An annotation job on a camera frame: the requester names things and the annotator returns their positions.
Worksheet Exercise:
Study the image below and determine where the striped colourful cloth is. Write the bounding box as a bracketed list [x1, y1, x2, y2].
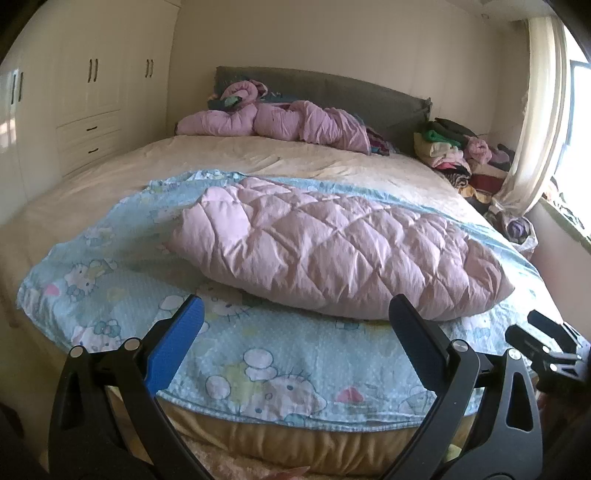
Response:
[365, 124, 398, 155]

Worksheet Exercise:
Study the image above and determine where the crumpled pink puffer coat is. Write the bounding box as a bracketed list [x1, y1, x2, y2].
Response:
[175, 79, 372, 155]

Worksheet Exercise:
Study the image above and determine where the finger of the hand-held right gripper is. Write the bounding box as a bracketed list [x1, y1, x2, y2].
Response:
[505, 325, 583, 371]
[527, 310, 581, 348]

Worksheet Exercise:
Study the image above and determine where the plastic bag of clothes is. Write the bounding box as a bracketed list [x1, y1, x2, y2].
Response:
[489, 203, 539, 259]

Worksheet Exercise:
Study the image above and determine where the pile of folded clothes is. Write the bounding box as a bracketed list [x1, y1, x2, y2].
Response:
[413, 117, 515, 213]

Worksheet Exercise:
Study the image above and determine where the blue cartoon printed blanket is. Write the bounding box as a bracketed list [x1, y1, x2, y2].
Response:
[17, 170, 561, 425]

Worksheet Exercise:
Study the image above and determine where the window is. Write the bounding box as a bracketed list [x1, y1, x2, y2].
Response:
[551, 32, 591, 208]

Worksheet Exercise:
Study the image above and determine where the grey padded headboard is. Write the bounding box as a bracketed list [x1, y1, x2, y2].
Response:
[215, 66, 432, 155]

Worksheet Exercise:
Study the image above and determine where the cream wardrobe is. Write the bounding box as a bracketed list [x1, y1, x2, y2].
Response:
[0, 0, 178, 208]

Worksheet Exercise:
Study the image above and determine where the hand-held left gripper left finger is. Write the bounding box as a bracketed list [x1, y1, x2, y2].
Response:
[48, 295, 205, 480]

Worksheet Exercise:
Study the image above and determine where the cream curtain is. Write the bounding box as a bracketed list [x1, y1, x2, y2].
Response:
[492, 16, 573, 217]

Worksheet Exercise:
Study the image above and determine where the dark printed cloth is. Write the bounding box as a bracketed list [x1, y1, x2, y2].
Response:
[208, 85, 289, 112]

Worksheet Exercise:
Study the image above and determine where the pink quilted jacket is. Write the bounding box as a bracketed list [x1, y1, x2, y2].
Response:
[167, 178, 515, 321]

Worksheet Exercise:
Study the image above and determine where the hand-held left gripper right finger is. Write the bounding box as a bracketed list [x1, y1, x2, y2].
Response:
[389, 295, 543, 480]

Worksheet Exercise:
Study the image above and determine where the bed with beige cover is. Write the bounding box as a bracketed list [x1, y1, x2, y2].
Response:
[0, 134, 568, 476]

